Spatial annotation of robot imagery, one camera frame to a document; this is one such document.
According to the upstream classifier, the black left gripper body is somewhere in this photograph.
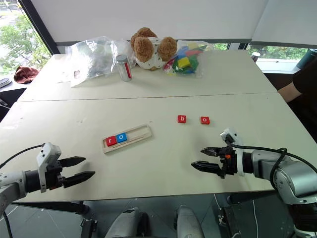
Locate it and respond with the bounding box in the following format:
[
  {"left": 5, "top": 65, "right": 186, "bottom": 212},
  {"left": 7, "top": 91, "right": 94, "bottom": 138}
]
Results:
[{"left": 45, "top": 159, "right": 65, "bottom": 191}]

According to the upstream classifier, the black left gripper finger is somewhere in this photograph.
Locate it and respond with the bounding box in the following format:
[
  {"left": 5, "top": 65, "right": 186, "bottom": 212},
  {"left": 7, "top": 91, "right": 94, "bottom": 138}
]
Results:
[
  {"left": 62, "top": 171, "right": 96, "bottom": 189},
  {"left": 59, "top": 156, "right": 87, "bottom": 168}
]

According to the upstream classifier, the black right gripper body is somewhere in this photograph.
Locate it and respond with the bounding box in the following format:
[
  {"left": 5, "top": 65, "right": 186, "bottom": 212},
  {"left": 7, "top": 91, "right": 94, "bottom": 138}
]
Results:
[{"left": 216, "top": 146, "right": 238, "bottom": 179}]

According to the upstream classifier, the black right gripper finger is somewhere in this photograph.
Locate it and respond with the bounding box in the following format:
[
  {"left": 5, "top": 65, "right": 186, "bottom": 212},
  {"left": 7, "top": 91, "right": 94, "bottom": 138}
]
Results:
[
  {"left": 190, "top": 161, "right": 222, "bottom": 177},
  {"left": 200, "top": 147, "right": 221, "bottom": 158}
]

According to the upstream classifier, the red letter tile r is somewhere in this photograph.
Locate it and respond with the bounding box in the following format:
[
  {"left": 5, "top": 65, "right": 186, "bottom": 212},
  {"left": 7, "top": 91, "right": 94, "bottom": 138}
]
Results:
[{"left": 105, "top": 135, "right": 118, "bottom": 147}]

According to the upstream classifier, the blue letter tile o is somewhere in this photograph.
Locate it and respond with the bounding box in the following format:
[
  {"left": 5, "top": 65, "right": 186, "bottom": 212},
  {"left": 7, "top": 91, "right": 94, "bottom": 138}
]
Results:
[{"left": 115, "top": 132, "right": 128, "bottom": 144}]

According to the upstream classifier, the silver robot right leg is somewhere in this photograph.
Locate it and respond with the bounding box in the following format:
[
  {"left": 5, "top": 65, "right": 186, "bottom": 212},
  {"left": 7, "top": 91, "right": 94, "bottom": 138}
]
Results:
[{"left": 174, "top": 204, "right": 205, "bottom": 238}]

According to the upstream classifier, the silver robot leg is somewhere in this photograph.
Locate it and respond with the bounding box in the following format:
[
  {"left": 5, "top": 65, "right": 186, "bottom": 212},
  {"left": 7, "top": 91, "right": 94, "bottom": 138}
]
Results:
[
  {"left": 174, "top": 204, "right": 205, "bottom": 238},
  {"left": 104, "top": 207, "right": 149, "bottom": 238}
]

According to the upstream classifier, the wooden letter tray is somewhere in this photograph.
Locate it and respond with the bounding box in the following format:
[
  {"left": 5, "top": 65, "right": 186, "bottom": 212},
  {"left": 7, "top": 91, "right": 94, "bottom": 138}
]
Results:
[{"left": 102, "top": 123, "right": 154, "bottom": 154}]

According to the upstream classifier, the silver robot left leg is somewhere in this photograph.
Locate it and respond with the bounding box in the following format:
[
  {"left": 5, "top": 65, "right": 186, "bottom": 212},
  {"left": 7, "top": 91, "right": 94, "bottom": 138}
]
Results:
[{"left": 104, "top": 207, "right": 149, "bottom": 238}]

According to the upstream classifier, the bag of colourful blocks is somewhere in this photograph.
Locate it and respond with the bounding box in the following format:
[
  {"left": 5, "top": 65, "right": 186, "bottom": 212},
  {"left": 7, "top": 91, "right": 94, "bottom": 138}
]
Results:
[{"left": 162, "top": 40, "right": 216, "bottom": 79}]

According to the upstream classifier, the dark red cloth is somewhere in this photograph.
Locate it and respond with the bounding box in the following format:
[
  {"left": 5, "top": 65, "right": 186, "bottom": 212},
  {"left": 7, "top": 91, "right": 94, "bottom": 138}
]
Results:
[{"left": 13, "top": 66, "right": 40, "bottom": 84}]

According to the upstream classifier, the clear plastic bag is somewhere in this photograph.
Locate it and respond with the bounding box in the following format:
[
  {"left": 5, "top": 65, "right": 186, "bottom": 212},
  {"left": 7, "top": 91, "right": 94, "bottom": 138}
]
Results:
[{"left": 64, "top": 36, "right": 136, "bottom": 88}]

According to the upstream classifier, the clear jar with grey lid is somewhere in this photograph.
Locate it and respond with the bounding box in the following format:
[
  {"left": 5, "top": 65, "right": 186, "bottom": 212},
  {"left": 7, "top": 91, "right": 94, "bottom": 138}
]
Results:
[{"left": 115, "top": 54, "right": 133, "bottom": 82}]

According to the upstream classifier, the person in black shirt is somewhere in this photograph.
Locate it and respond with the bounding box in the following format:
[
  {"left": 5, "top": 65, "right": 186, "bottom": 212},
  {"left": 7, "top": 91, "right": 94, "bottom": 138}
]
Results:
[{"left": 277, "top": 58, "right": 317, "bottom": 142}]

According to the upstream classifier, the brown teddy bear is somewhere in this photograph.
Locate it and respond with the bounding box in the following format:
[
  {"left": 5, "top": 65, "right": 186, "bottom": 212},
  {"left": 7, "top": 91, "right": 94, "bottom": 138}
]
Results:
[{"left": 130, "top": 27, "right": 178, "bottom": 72}]

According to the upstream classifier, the dark teal bottle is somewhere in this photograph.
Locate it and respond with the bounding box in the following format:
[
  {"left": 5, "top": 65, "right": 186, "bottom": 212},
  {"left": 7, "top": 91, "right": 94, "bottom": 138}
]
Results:
[{"left": 296, "top": 48, "right": 317, "bottom": 70}]

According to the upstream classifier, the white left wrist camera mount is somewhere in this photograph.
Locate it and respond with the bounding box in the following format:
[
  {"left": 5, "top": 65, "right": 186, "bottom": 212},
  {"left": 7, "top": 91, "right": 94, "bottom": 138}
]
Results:
[{"left": 36, "top": 142, "right": 62, "bottom": 193}]

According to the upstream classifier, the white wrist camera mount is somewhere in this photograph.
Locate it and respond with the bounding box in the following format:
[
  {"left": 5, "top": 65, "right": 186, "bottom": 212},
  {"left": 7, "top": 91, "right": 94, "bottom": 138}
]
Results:
[
  {"left": 219, "top": 127, "right": 246, "bottom": 177},
  {"left": 36, "top": 142, "right": 62, "bottom": 193}
]

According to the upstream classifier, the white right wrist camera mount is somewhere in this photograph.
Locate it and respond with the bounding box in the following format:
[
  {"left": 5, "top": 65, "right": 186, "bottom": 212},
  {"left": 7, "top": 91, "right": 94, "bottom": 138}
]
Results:
[{"left": 219, "top": 127, "right": 246, "bottom": 177}]

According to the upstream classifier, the black table leg frame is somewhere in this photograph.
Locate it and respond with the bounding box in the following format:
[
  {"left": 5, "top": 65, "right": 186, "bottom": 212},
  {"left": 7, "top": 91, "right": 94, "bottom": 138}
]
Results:
[{"left": 12, "top": 200, "right": 99, "bottom": 238}]

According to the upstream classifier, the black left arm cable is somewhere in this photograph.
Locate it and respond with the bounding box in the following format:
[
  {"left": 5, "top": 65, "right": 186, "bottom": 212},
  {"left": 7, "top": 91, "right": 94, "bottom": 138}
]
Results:
[{"left": 0, "top": 143, "right": 46, "bottom": 170}]

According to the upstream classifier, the white cable on floor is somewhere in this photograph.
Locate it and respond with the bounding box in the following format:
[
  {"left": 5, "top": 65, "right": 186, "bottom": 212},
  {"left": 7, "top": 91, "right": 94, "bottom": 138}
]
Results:
[{"left": 214, "top": 194, "right": 261, "bottom": 238}]

